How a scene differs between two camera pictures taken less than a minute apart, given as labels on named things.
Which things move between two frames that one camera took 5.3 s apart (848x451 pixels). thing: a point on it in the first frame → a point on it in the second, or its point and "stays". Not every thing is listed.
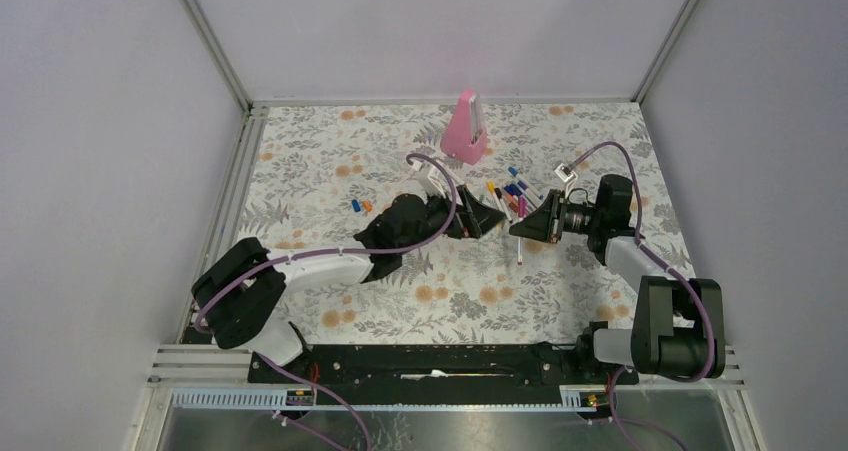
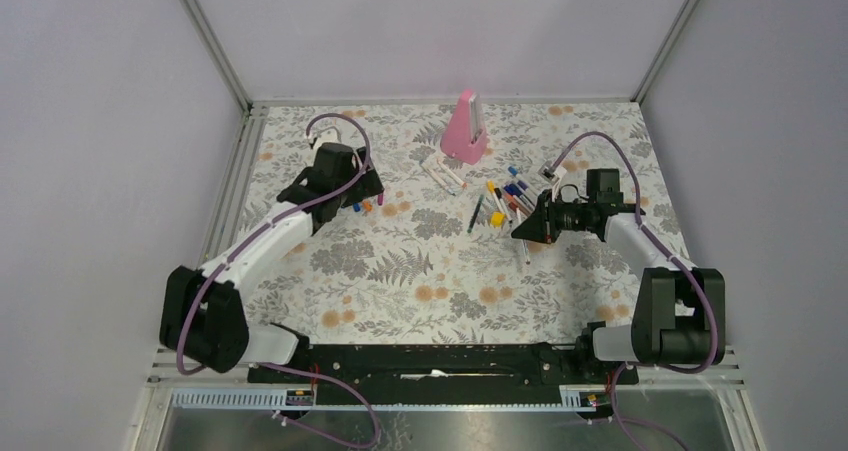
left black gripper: [472, 218] → [366, 186]
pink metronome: [465, 135] stays
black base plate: [439, 365] stays
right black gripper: [542, 223] stays
